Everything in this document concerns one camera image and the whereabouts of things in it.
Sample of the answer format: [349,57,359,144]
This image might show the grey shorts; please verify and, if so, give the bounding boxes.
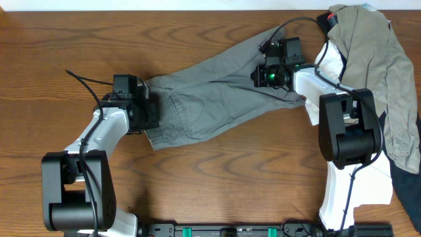
[145,28,304,151]

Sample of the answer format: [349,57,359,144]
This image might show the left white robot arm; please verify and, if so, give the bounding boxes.
[41,86,158,236]

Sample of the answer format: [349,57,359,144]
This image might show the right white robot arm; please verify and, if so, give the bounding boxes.
[251,64,384,236]

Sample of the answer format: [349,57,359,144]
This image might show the olive khaki garment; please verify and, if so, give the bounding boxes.
[328,5,420,174]

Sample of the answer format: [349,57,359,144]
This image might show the white garment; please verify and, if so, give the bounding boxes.
[315,41,393,211]

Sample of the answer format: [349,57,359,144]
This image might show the dark navy garment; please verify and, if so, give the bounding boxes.
[317,10,420,231]

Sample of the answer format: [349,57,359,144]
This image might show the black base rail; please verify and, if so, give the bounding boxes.
[137,221,394,237]

